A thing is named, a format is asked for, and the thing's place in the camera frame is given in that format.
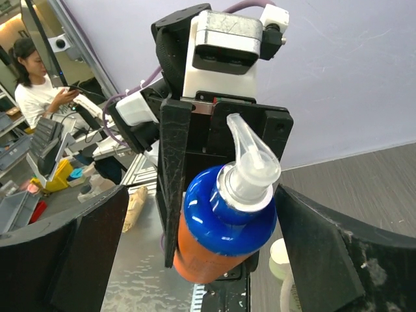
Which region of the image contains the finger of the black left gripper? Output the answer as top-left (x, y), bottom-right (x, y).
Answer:
top-left (159, 99), bottom-right (192, 268)

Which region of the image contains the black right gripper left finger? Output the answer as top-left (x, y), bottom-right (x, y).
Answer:
top-left (1, 185), bottom-right (129, 311)

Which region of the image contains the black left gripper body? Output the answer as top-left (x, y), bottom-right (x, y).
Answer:
top-left (151, 3), bottom-right (295, 282)

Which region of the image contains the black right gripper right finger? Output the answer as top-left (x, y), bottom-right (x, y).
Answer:
top-left (275, 185), bottom-right (415, 311)

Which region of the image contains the green bottle white cap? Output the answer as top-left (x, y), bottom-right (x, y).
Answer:
top-left (268, 238), bottom-right (293, 282)

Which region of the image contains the blue pump bottle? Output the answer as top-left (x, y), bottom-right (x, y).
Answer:
top-left (174, 113), bottom-right (281, 284)

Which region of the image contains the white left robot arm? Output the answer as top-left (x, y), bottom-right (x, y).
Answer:
top-left (108, 1), bottom-right (293, 284)

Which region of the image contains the grey storage crate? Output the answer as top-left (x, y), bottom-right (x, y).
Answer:
top-left (0, 191), bottom-right (40, 234)

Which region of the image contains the yellow storage bin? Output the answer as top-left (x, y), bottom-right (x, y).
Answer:
top-left (30, 159), bottom-right (73, 193)

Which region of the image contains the person in white shirt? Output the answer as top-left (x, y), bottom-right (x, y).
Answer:
top-left (9, 37), bottom-right (124, 186)

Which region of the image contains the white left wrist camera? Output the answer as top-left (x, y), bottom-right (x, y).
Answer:
top-left (182, 1), bottom-right (289, 99)

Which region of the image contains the slotted cable duct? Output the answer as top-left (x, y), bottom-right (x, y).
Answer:
top-left (190, 284), bottom-right (207, 312)

